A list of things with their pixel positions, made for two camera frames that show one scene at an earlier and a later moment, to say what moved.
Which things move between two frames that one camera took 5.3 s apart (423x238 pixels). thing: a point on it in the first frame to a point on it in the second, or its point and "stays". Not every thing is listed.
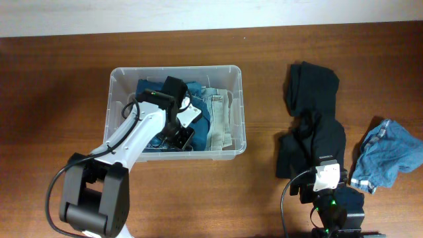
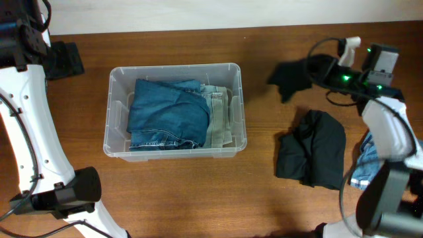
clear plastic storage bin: x=217 y=91 stays
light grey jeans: x=218 y=135 stays
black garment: x=309 y=137 stays
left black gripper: x=181 y=141 to x=67 y=61
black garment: x=312 y=90 to x=290 y=77
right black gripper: x=341 y=178 to x=324 y=65
